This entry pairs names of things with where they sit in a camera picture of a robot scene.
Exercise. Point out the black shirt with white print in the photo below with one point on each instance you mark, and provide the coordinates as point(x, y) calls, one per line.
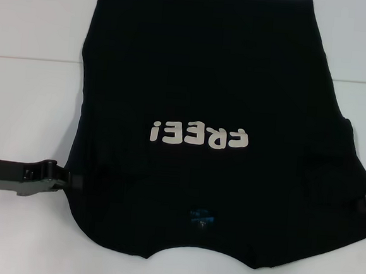
point(206, 81)

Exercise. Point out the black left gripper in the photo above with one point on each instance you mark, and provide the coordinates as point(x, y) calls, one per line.
point(9, 174)

